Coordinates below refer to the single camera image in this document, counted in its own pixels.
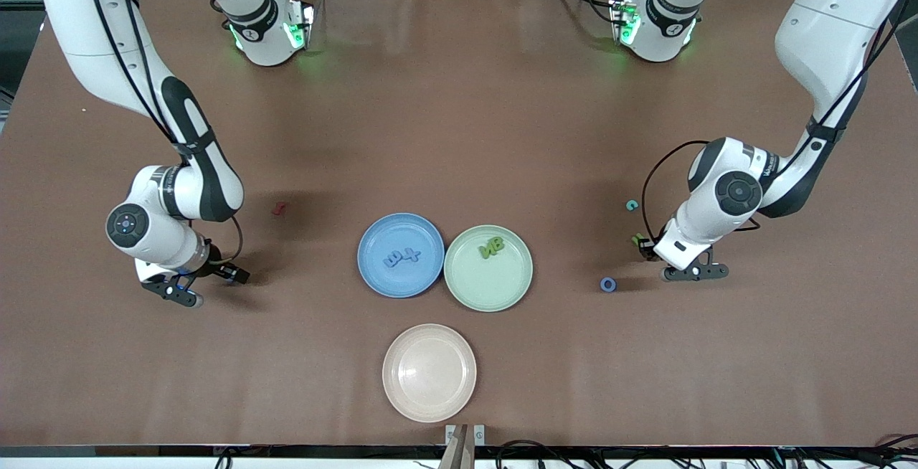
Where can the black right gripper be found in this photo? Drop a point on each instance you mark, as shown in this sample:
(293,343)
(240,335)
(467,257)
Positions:
(214,262)

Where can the green foam letter B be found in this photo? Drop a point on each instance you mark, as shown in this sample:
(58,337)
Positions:
(498,244)

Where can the green letter M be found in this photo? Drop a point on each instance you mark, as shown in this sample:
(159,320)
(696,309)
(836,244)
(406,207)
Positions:
(487,249)

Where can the blue foam letter M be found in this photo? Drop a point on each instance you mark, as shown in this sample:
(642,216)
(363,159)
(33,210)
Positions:
(393,262)

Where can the blue foam letter X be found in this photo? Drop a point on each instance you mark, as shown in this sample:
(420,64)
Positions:
(411,254)

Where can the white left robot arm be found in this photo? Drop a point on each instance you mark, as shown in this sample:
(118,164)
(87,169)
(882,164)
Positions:
(825,31)

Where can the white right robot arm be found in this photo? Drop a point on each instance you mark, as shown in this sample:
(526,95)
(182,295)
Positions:
(86,31)

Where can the blue foam letter O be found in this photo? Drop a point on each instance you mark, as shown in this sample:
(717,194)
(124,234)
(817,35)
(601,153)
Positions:
(602,284)

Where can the red foam letter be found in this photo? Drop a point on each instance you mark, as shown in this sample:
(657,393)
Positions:
(278,207)

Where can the pale green plate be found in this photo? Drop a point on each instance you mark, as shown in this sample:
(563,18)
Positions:
(488,282)

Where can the blue plate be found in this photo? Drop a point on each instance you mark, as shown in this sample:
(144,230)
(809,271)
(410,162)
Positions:
(401,282)

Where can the brown table cover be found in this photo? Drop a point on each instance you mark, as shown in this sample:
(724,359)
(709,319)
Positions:
(459,132)

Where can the beige plate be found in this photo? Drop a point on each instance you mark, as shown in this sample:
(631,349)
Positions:
(429,373)

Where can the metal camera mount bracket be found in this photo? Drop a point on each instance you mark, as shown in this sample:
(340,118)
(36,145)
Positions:
(479,434)

